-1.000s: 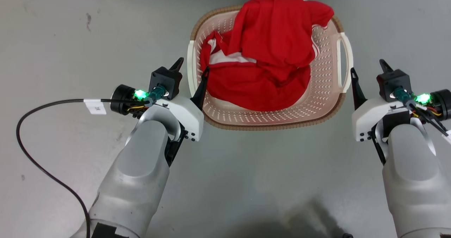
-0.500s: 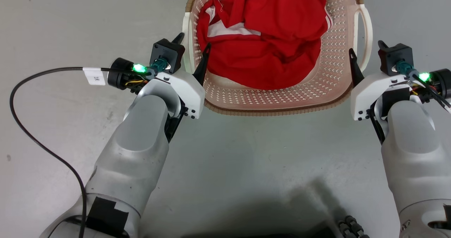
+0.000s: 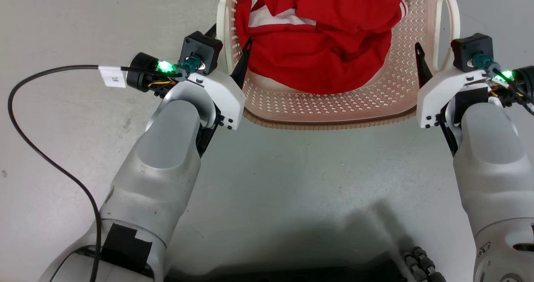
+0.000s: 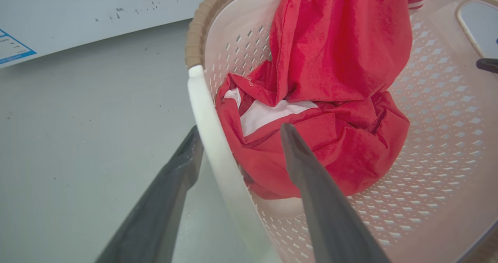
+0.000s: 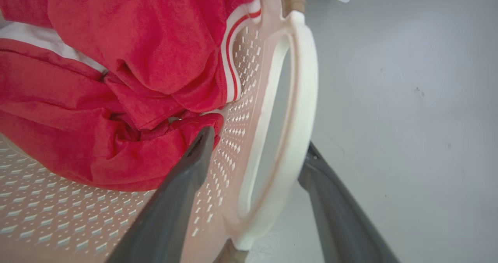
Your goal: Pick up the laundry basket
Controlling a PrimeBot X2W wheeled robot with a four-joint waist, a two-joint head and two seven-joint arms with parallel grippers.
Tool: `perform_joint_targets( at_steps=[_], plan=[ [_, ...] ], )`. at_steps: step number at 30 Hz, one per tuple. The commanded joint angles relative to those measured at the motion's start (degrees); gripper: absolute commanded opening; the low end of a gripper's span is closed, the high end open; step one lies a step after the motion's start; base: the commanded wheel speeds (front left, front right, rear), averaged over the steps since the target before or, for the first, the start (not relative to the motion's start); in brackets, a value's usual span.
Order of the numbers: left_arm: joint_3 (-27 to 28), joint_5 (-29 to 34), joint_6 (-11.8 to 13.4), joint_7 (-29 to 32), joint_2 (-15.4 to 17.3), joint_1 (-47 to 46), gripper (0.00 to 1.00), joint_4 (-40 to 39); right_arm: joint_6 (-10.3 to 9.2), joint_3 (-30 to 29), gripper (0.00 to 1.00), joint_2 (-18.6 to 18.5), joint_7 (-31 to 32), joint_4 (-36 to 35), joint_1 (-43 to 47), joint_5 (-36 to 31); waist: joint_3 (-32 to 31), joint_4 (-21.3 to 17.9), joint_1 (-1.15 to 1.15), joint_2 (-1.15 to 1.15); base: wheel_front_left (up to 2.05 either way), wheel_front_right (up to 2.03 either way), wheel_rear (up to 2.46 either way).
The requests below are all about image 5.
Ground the white perforated plastic laundry basket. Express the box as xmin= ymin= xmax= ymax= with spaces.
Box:
xmin=0 ymin=0 xmax=319 ymax=263

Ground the red garment with white stripes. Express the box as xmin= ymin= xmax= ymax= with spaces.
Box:
xmin=0 ymin=0 xmax=262 ymax=192

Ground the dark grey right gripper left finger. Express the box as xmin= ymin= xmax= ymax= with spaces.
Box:
xmin=106 ymin=126 xmax=216 ymax=263

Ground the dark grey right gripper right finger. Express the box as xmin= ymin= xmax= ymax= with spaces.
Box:
xmin=298 ymin=142 xmax=400 ymax=263

